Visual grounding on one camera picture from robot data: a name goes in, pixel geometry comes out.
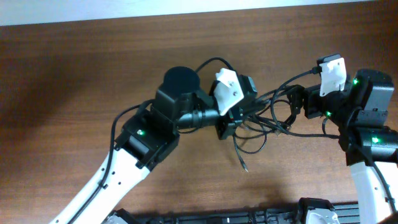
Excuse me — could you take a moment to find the black USB cable bundle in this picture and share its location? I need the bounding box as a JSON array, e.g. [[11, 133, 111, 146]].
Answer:
[[231, 84, 304, 173]]

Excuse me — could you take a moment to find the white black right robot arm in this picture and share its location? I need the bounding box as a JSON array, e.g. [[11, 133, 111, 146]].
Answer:
[[287, 68, 397, 223]]

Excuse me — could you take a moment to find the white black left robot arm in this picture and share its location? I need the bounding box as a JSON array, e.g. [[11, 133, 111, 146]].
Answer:
[[53, 67, 265, 223]]

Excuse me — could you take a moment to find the black right camera cable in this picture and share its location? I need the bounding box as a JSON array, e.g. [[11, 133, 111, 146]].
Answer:
[[269, 68, 397, 215]]

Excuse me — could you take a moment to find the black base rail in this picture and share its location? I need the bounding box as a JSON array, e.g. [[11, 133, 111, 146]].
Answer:
[[104, 197, 360, 224]]

